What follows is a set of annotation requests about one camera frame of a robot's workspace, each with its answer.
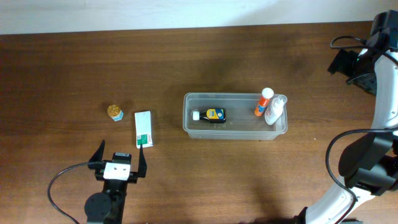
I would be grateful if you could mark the orange tube white cap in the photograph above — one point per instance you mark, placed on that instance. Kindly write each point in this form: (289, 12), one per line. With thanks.
(266, 96)

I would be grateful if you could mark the dark bottle white cap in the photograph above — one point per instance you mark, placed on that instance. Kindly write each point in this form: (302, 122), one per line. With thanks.
(210, 115)

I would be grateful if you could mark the white green medicine box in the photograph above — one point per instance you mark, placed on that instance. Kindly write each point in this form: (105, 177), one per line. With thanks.
(143, 129)

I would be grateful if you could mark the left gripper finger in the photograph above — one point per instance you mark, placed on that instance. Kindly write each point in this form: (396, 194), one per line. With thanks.
(95, 162)
(142, 165)

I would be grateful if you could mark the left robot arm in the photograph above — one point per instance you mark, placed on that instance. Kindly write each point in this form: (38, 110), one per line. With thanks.
(107, 206)

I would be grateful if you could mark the clear plastic container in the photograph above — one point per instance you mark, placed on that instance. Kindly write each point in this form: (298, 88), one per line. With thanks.
(241, 122)

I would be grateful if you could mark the white spray bottle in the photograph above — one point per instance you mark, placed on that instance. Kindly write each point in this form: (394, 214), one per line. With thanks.
(275, 109)

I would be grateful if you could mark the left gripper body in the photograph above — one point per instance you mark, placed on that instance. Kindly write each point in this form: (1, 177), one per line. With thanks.
(132, 176)

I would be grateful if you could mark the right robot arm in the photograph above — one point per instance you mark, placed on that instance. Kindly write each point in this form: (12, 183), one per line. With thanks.
(363, 162)

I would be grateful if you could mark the small gold-lid jar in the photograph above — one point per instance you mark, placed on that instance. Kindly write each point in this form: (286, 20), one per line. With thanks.
(115, 112)

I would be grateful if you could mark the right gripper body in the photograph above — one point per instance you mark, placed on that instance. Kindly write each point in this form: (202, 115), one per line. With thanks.
(359, 70)

